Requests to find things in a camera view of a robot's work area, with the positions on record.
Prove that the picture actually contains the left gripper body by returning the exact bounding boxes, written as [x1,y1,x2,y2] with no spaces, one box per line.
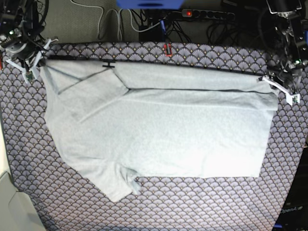
[258,60,305,105]

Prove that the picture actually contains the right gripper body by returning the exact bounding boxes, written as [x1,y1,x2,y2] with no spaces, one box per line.
[0,36,52,83]

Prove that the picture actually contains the light grey T-shirt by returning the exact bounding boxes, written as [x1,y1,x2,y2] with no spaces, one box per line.
[40,60,278,202]

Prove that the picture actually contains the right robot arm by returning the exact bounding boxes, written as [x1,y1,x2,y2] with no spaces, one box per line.
[0,0,53,83]

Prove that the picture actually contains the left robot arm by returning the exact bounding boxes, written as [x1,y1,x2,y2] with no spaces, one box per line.
[259,0,308,106]

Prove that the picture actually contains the black power strip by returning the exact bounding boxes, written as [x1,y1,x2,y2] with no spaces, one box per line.
[168,9,236,21]

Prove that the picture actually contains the blue box overhead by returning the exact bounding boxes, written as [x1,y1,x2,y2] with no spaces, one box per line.
[116,0,184,10]

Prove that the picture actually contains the red table clamp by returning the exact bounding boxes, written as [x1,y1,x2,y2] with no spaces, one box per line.
[164,43,173,57]

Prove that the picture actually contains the black power adapter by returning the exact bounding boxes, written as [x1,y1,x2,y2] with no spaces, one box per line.
[138,25,164,42]

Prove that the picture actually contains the black OpenArm box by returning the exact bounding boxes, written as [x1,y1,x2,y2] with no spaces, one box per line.
[273,147,308,231]

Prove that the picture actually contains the fan-patterned table cloth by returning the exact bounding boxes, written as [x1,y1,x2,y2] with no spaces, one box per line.
[0,41,308,231]

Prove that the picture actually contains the white plastic bin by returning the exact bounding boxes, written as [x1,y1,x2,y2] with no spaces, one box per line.
[0,172,45,231]

